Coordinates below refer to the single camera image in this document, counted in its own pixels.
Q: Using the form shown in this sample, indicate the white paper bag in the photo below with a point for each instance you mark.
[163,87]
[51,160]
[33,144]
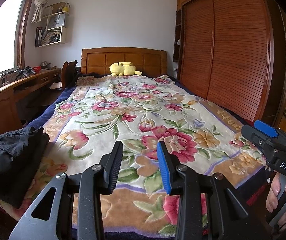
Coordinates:
[56,21]

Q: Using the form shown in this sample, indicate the silver pot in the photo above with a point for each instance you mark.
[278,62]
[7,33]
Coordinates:
[45,64]

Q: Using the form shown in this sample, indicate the wooden bed headboard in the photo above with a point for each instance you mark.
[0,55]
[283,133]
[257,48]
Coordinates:
[133,60]

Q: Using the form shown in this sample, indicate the row of books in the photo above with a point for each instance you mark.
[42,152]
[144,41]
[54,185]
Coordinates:
[48,37]

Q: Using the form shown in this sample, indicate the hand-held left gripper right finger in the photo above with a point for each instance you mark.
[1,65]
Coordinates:
[165,172]

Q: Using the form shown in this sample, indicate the dark wooden side shelf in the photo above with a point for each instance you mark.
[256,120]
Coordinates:
[176,52]

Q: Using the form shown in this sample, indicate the black device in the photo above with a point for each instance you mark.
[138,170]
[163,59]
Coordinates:
[25,72]

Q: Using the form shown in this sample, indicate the yellow plush toy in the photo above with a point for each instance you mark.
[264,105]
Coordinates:
[121,68]

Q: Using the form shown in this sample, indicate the long wooden desk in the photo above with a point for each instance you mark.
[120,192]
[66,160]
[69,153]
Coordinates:
[0,105]

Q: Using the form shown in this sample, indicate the white wall shelf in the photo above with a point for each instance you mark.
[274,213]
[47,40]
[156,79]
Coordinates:
[64,36]

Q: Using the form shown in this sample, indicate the yellow cup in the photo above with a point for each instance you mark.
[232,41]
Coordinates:
[66,7]

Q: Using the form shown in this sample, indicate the floral blanket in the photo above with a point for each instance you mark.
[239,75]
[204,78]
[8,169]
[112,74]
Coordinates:
[133,110]

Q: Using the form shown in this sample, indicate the red bowl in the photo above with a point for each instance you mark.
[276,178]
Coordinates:
[37,69]

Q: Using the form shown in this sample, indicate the wood-framed window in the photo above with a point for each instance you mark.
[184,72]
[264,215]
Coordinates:
[3,37]

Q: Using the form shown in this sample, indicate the person's right hand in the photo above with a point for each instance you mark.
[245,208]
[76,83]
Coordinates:
[273,195]

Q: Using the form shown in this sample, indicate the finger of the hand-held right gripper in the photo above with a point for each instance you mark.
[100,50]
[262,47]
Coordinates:
[265,128]
[255,136]

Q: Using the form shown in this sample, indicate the navy bed sheet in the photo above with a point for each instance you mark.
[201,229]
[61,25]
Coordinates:
[50,105]

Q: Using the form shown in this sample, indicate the tied cream curtain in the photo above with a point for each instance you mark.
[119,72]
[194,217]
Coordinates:
[41,2]

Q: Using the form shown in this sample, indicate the wooden chair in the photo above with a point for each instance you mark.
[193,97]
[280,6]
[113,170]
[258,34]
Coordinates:
[68,73]

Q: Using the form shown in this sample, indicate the black double-breasted coat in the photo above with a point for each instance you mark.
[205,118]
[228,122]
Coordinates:
[13,145]

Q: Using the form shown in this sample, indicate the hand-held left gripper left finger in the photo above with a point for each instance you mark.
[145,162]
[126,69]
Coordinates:
[114,172]

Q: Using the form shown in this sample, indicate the wooden slatted wardrobe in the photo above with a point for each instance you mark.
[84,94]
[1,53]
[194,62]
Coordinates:
[233,55]

